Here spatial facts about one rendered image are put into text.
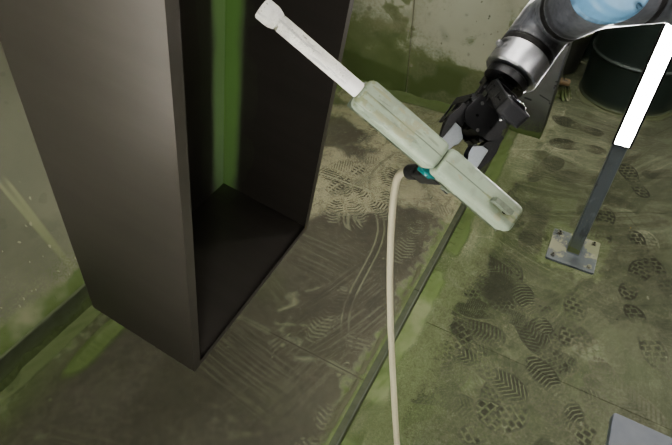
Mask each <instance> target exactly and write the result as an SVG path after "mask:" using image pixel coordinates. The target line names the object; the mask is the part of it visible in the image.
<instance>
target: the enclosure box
mask: <svg viewBox="0 0 672 445"><path fill-rule="evenodd" d="M265 1H266V0H0V43H1V45H2V48H3V51H4V54H5V57H6V60H7V63H8V65H9V68H10V71H11V74H12V77H13V80H14V83H15V85H16V88H17V91H18V94H19V97H20V100H21V102H22V105H23V108H24V111H25V114H26V117H27V120H28V122H29V125H30V128H31V131H32V134H33V137H34V140H35V142H36V145H37V148H38V151H39V154H40V157H41V160H42V162H43V165H44V168H45V171H46V174H47V177H48V179H49V182H50V185H51V188H52V191H53V194H54V197H55V199H56V202H57V205H58V208H59V211H60V214H61V217H62V219H63V222H64V225H65V228H66V231H67V234H68V237H69V239H70V242H71V245H72V248H73V251H74V254H75V256H76V259H77V262H78V265H79V268H80V271H81V274H82V276H83V279H84V282H85V285H86V288H87V291H88V294H89V296H90V299H91V302H92V305H93V307H94V308H95V309H97V310H98V311H100V312H101V313H103V314H105V315H106V316H108V317H109V318H111V319H112V320H114V321H116V322H117V323H119V324H120V325H122V326H123V327H125V328H126V329H128V330H130V331H131V332H133V333H134V334H136V335H137V336H139V337H141V338H142V339H144V340H145V341H147V342H148V343H150V344H152V345H153V346H155V347H156V348H158V349H159V350H161V351H162V352H164V353H166V354H167V355H169V356H170V357H172V358H173V359H175V360H177V361H178V362H180V363H181V364H183V365H184V366H186V367H188V368H189V369H191V370H192V371H194V372H195V371H196V370H197V369H198V367H199V366H200V365H201V363H202V362H203V361H204V360H205V358H206V357H207V356H208V354H209V353H210V352H211V351H212V349H213V348H214V347H215V345H216V344H217V343H218V342H219V340H220V339H221V338H222V336H223V335H224V334H225V333H226V331H227V330H228V329H229V328H230V326H231V325H232V324H233V322H234V321H235V320H236V319H237V317H238V316H239V315H240V313H241V312H242V311H243V310H244V308H245V307H246V306H247V304H248V303H249V302H250V301H251V299H252V298H253V297H254V296H255V294H256V293H257V292H258V290H259V289H260V288H261V287H262V285H263V284H264V283H265V281H266V280H267V279H268V278H269V276H270V275H271V274H272V272H273V271H274V270H275V269H276V267H277V266H278V265H279V264H280V262H281V261H282V260H283V258H284V257H285V256H286V255H287V253H288V252H289V251H290V249H291V248H292V247H293V246H294V244H295V243H296V242H297V240H298V239H299V238H300V237H301V235H302V234H303V233H304V232H305V230H306V229H307V227H308V222H309V217H310V213H311V208H312V203H313V198H314V193H315V188H316V183H317V179H318V174H319V169H320V164H321V159H322V154H323V149H324V145H325V140H326V135H327V130H328V125H329V120H330V116H331V111H332V106H333V101H334V96H335V91H336V86H337V83H336V82H335V81H334V80H333V79H332V78H330V77H329V76H328V75H327V74H326V73H325V72H323V71H322V70H321V69H320V68H319V67H317V66H316V65H315V64H314V63H313V62H312V61H310V60H309V59H308V58H307V57H306V56H304V55H303V54H302V53H301V52H300V51H299V50H297V49H296V48H295V47H294V46H293V45H292V44H290V43H289V42H288V41H287V40H286V39H284V38H283V37H282V36H281V35H280V34H279V33H277V32H276V31H275V29H271V28H268V27H266V26H265V25H263V24H262V23H261V22H260V21H259V20H257V19H256V18H255V14H256V12H257V11H258V9H259V8H260V7H261V5H262V4H263V3H264V2H265ZM272 1H273V2H274V3H275V4H277V5H278V6H279V7H280V8H281V10H282V11H283V13H284V15H285V16H286V17H287V18H288V19H289V20H291V21H292V22H293V23H294V24H295V25H296V26H298V27H299V28H300V29H301V30H302V31H303V32H305V33H306V34H307V35H308V36H309V37H310V38H312V39H313V40H314V41H315V42H316V43H317V44H319V45H320V46H321V47H322V48H323V49H324V50H326V51H327V52H328V53H329V54H330V55H331V56H333V57H334V58H335V59H336V60H337V61H338V62H340V63H341V62H342V57H343V52H344V48H345V43H346V38H347V33H348V28H349V23H350V18H351V14H352V9H353V4H354V0H272ZM285 16H284V17H285Z"/></svg>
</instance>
